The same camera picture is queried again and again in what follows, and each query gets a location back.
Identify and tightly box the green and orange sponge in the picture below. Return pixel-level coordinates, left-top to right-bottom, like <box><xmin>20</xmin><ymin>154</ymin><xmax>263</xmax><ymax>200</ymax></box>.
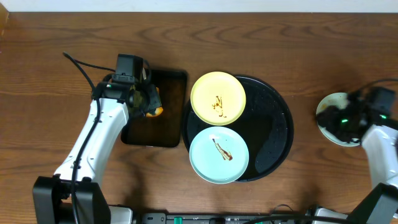
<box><xmin>146</xmin><ymin>87</ymin><xmax>164</xmax><ymax>118</ymax></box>

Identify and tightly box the light blue plate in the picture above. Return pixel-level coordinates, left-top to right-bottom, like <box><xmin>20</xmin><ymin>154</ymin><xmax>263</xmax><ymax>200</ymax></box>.
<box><xmin>315</xmin><ymin>92</ymin><xmax>360</xmax><ymax>147</ymax></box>
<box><xmin>189</xmin><ymin>126</ymin><xmax>249</xmax><ymax>184</ymax></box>

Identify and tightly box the yellow plate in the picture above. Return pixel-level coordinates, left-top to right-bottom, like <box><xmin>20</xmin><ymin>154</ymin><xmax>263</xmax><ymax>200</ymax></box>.
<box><xmin>190</xmin><ymin>72</ymin><xmax>246</xmax><ymax>126</ymax></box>

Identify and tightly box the light blue plate front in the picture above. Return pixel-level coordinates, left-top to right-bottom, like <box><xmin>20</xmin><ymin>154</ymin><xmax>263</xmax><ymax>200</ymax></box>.
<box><xmin>189</xmin><ymin>126</ymin><xmax>249</xmax><ymax>184</ymax></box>

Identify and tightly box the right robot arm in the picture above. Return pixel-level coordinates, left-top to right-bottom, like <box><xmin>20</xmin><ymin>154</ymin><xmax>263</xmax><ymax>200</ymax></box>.
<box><xmin>316</xmin><ymin>88</ymin><xmax>397</xmax><ymax>223</ymax></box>

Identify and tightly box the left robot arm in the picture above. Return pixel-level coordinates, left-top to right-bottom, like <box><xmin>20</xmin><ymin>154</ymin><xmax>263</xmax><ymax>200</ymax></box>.
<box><xmin>32</xmin><ymin>67</ymin><xmax>160</xmax><ymax>223</ymax></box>

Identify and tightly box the black rectangular tray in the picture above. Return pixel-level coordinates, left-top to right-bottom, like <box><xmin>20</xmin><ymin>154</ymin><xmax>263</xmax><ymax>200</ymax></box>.
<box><xmin>121</xmin><ymin>70</ymin><xmax>187</xmax><ymax>147</ymax></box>

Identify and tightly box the black round tray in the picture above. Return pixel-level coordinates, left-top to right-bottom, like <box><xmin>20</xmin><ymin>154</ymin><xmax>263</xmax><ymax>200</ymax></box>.
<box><xmin>182</xmin><ymin>76</ymin><xmax>294</xmax><ymax>182</ymax></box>

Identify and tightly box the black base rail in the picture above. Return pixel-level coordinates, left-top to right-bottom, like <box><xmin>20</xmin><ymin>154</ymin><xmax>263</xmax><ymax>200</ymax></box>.
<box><xmin>133</xmin><ymin>212</ymin><xmax>315</xmax><ymax>224</ymax></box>

